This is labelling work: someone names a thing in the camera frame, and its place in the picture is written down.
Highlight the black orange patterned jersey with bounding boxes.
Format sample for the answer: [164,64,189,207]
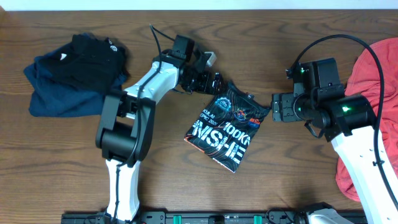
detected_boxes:
[184,82,271,173]

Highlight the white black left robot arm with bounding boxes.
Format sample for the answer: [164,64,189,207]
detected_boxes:
[95,50,222,223]

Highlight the red t-shirt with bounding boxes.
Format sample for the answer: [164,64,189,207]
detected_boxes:
[335,37,398,203]

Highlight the folded black shirt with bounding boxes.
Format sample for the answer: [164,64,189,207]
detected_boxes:
[38,34,127,93]

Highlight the folded navy blue shirt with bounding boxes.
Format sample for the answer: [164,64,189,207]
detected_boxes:
[24,50,122,117]

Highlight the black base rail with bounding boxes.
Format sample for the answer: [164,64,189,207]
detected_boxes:
[61,207,307,224]

